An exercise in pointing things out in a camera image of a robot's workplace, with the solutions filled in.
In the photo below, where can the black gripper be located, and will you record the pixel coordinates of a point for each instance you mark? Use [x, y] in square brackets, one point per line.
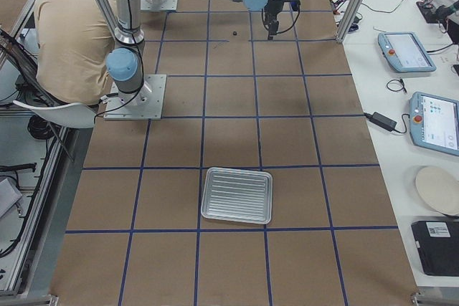
[273, 8]

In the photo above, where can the silver ribbed metal tray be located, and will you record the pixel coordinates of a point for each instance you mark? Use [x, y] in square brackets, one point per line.
[237, 195]

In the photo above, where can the far teach pendant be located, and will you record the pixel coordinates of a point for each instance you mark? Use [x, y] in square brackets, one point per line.
[404, 52]

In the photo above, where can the teach pendant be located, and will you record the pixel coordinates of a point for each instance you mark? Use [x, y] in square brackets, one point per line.
[404, 52]
[434, 122]

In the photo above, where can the black power adapter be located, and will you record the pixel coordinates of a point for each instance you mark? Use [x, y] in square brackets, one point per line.
[381, 121]

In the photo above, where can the near teach pendant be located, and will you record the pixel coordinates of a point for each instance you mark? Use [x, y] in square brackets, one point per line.
[434, 122]

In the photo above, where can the person in beige shirt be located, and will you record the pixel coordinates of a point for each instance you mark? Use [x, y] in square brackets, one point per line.
[73, 40]

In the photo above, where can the white chair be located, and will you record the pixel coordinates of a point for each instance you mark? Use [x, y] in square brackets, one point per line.
[72, 115]

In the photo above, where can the beige round plate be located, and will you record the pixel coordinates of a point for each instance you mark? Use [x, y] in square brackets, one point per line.
[438, 189]

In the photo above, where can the black box with label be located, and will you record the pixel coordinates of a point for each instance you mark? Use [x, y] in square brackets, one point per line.
[437, 246]

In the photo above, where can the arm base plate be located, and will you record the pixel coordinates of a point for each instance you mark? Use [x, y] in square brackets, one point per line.
[148, 104]
[158, 5]

